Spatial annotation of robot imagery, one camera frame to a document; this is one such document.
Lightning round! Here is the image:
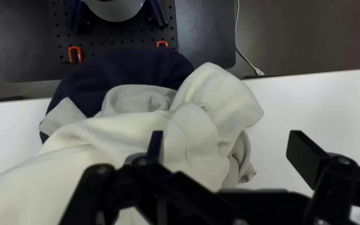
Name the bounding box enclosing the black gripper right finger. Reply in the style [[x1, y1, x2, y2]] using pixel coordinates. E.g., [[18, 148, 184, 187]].
[[285, 130, 360, 225]]

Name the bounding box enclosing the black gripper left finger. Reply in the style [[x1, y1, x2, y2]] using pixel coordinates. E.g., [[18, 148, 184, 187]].
[[59, 130, 232, 225]]

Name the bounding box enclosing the light grey cloth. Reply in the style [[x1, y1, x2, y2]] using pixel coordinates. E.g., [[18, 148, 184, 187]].
[[39, 83, 179, 136]]

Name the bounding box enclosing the navy blue cloth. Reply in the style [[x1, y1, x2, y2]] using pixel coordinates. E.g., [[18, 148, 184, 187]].
[[40, 47, 197, 143]]

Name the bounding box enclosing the orange clip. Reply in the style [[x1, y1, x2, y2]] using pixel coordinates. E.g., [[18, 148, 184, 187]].
[[155, 38, 170, 50], [67, 45, 84, 65]]

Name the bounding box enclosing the cream towel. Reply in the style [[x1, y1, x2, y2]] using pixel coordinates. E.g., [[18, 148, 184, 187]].
[[0, 61, 265, 225]]

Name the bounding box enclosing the white cable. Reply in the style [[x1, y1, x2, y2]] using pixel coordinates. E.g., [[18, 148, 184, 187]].
[[233, 0, 268, 77]]

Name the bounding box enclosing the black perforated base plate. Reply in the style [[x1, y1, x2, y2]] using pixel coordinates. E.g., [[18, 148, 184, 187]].
[[0, 0, 237, 82]]

